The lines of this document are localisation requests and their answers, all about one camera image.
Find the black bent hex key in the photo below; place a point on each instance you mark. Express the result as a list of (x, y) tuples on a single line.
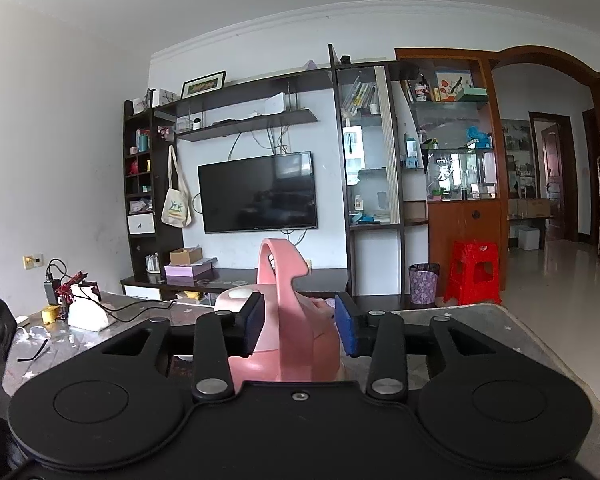
[(32, 352)]

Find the black power adapter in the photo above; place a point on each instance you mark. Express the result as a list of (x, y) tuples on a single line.
[(51, 291)]

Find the pink plastic jug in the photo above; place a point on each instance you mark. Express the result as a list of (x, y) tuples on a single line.
[(300, 340)]

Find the brown wooden display cabinet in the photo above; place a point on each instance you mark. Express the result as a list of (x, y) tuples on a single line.
[(462, 225)]

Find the dark cubby shelf tower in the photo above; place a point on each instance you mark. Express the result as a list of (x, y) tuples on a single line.
[(162, 240)]

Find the teal canister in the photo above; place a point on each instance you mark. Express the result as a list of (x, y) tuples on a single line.
[(143, 141)]

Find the brown wooden door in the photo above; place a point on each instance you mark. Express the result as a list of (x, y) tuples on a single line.
[(554, 180)]

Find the large cardboard boxes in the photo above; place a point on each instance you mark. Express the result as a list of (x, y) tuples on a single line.
[(530, 207)]

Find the white router box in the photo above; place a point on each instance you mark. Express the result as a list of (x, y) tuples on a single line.
[(275, 105)]

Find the small white camera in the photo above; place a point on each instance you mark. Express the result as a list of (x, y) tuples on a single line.
[(197, 123)]

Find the small yellow block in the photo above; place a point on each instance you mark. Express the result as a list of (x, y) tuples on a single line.
[(51, 314)]

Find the white drawer box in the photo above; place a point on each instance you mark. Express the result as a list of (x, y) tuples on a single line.
[(141, 223)]

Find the cardboard box on pink box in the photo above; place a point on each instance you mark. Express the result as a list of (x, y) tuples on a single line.
[(190, 271)]

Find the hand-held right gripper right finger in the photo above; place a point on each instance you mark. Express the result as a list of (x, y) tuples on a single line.
[(347, 334)]

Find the white storage box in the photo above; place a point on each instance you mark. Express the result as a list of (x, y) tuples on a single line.
[(528, 239)]

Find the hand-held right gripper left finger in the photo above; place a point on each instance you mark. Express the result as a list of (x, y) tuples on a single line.
[(254, 324)]

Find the cream tote bag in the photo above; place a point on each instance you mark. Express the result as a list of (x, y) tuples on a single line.
[(176, 205)]

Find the black framed picture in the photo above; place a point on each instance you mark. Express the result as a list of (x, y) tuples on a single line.
[(203, 85)]

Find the green flat box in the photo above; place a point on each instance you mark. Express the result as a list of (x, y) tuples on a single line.
[(471, 94)]

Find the red plastic stool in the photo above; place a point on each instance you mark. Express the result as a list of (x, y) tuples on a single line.
[(472, 270)]

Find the purple patterned waste bin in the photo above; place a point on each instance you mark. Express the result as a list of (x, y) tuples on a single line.
[(424, 285)]

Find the blue plastic bag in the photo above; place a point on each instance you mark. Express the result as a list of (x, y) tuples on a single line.
[(479, 137)]

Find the dark glass door cabinet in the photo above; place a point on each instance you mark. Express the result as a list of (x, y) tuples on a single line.
[(341, 160)]

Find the yellow wall socket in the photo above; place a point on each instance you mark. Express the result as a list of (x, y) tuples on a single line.
[(33, 261)]

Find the black flat television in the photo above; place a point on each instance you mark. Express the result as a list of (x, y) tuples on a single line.
[(257, 192)]

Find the orange print picture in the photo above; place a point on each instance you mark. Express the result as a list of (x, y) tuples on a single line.
[(450, 82)]

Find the red figurine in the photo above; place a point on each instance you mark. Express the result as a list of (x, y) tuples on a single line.
[(137, 167)]

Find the small cardboard box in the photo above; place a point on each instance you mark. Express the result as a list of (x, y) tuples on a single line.
[(185, 256)]

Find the dark wall shelves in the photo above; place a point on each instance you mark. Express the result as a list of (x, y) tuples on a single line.
[(250, 121)]

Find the dark low television bench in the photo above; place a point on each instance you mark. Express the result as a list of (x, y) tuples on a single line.
[(240, 277)]

